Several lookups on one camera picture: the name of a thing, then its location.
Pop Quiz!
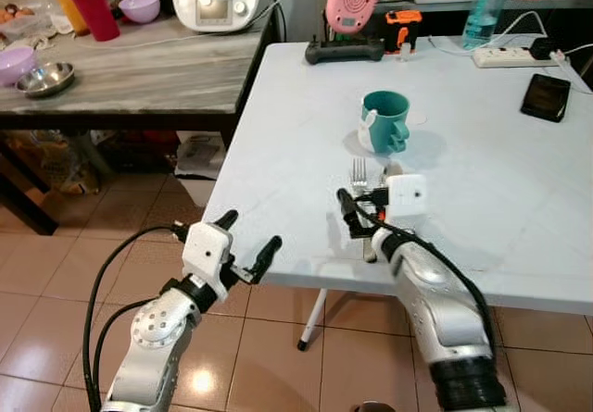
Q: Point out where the white power cable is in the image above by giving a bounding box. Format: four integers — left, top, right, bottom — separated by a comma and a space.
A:
552, 42, 593, 94

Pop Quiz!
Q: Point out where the white box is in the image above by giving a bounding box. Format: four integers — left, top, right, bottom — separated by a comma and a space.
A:
175, 131, 227, 182

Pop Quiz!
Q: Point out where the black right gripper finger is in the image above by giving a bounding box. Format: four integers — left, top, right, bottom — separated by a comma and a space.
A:
335, 187, 372, 240

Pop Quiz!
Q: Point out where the blue clear water bottle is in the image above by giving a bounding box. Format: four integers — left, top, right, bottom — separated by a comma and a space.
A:
461, 0, 516, 51

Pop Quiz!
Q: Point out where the silver metal fork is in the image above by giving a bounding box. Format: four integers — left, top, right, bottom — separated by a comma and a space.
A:
349, 158, 377, 264

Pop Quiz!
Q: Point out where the black appliance base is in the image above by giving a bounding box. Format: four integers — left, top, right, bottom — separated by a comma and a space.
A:
305, 36, 386, 66

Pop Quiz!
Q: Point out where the black plug adapter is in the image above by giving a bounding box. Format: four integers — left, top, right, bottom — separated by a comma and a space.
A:
529, 37, 558, 60

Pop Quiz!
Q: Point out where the black smartphone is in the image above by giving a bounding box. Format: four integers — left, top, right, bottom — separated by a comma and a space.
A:
520, 72, 573, 123

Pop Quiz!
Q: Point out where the white table leg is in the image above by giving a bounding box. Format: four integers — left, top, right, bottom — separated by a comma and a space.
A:
296, 288, 328, 352

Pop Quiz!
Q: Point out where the pink round appliance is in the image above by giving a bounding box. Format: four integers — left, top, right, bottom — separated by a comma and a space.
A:
324, 0, 382, 36

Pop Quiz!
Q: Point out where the yellow patterned bag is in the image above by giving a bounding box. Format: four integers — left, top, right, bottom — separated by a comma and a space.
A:
13, 131, 101, 193

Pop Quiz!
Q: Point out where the stainless steel bowl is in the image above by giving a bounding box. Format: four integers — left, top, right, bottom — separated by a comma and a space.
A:
15, 61, 78, 99

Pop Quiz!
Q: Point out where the orange bottle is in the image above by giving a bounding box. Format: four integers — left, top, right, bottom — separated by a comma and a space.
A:
50, 0, 90, 36

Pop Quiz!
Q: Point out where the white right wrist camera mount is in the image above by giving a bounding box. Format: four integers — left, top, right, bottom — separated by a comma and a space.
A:
384, 173, 430, 221

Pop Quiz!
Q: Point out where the white power strip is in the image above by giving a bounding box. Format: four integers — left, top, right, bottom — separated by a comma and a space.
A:
472, 45, 558, 69

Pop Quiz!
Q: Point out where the red plastic tumbler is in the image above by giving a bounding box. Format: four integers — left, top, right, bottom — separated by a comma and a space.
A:
64, 0, 122, 44

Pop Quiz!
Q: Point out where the dark marble-top table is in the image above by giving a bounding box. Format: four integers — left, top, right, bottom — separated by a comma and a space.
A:
0, 5, 284, 238

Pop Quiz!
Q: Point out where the pale purple bowl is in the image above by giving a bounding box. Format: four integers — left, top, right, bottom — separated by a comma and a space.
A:
0, 44, 39, 88

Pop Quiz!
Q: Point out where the small purple bowl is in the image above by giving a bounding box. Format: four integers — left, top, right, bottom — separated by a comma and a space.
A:
120, 0, 162, 25

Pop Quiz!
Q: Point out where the teal and white mug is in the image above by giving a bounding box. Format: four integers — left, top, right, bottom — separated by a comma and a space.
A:
358, 90, 412, 155

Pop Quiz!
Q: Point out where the orange and black tool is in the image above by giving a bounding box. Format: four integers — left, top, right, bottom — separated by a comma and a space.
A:
385, 8, 424, 55

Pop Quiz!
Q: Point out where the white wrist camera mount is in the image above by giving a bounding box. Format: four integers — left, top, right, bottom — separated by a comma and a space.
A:
384, 173, 430, 221
182, 221, 233, 291

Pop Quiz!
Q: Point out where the white kitchen machine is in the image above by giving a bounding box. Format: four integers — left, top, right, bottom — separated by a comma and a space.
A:
170, 0, 266, 34

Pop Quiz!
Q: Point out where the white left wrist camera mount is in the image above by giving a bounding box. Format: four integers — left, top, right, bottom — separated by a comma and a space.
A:
182, 221, 233, 291

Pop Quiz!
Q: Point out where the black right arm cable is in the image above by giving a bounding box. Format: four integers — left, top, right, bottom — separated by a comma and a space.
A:
341, 194, 497, 357

